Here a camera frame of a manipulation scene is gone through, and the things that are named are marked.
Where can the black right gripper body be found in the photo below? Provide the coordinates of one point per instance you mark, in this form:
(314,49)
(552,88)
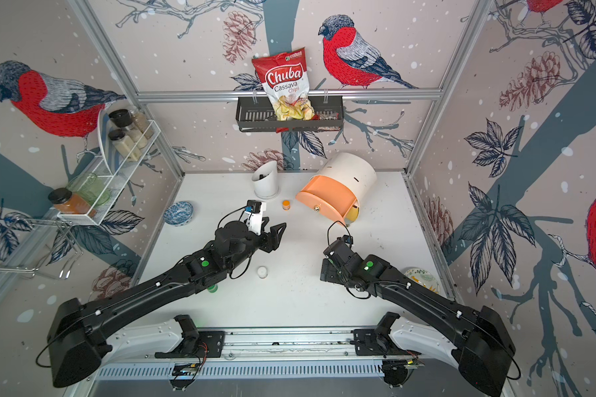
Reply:
(348,277)

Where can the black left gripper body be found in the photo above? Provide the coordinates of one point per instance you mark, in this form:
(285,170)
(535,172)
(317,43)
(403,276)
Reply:
(262,241)

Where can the yellow drawer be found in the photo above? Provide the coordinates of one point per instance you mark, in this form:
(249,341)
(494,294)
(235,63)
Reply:
(353,214)

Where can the pink top drawer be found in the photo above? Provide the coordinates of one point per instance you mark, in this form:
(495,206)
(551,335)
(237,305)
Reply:
(328,197)

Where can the round white drawer cabinet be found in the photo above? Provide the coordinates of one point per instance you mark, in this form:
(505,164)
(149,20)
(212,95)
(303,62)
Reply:
(352,171)

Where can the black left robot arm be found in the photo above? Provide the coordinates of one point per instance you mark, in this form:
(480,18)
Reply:
(77,339)

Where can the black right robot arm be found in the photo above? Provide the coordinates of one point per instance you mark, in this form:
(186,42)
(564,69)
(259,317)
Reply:
(479,343)

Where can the white utensil holder cup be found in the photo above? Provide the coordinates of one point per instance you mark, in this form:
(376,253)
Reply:
(265,180)

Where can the floral patterned plate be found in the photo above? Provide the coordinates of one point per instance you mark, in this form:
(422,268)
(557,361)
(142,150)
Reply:
(424,278)

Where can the blue patterned bowl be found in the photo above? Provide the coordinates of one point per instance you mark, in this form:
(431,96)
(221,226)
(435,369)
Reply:
(179,214)

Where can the red Chuba chips bag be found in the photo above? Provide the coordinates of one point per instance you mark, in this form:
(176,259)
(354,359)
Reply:
(285,81)

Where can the white plate on shelf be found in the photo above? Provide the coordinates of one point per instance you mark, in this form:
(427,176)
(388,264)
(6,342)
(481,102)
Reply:
(107,151)

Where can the black lid spice jar lower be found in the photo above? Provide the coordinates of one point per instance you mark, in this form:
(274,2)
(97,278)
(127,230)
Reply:
(124,145)

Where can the black lid spice jar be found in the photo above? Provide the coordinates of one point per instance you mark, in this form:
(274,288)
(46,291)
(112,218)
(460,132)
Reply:
(122,119)
(124,145)

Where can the green glass cup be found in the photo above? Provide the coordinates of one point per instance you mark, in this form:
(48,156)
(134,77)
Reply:
(91,188)

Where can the black lid spice jar upper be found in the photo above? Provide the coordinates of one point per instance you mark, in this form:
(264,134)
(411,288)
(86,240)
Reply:
(122,119)

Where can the orange sauce jar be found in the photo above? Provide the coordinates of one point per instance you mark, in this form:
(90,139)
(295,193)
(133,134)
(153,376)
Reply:
(68,202)

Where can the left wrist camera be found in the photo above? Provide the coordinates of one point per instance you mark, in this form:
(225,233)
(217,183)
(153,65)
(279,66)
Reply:
(254,215)

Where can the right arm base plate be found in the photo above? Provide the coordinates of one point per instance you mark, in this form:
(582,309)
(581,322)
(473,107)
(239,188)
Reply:
(370,343)

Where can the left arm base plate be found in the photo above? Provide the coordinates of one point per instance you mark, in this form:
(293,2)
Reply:
(208,344)

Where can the black wire wall basket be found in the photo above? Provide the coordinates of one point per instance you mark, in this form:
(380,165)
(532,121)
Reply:
(257,115)

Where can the white wire wall shelf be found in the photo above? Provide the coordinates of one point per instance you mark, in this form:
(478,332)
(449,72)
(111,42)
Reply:
(116,183)

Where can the metal wire hook rack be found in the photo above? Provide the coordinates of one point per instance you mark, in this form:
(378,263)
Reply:
(38,247)

